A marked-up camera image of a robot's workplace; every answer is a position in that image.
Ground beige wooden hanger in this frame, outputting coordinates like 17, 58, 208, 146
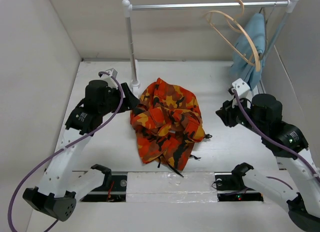
202, 0, 262, 72

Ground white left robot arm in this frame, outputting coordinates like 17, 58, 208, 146
22, 80, 139, 221

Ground grey hanger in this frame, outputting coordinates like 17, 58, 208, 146
259, 6, 276, 60

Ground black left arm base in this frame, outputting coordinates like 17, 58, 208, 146
81, 174, 128, 202

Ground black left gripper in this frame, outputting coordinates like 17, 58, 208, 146
99, 83, 140, 116

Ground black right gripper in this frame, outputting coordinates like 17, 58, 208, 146
215, 93, 267, 136

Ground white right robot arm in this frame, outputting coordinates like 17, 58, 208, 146
215, 94, 320, 231

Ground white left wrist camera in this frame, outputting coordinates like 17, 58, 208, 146
105, 68, 118, 78

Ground orange camouflage trousers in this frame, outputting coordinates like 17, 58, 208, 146
130, 78, 212, 174

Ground light blue hanging cloth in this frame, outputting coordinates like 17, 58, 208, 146
229, 13, 265, 90

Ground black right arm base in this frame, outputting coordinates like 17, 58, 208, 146
211, 172, 264, 202

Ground silver white clothes rack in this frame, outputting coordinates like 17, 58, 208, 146
120, 0, 301, 96

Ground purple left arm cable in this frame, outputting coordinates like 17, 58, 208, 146
7, 71, 124, 232

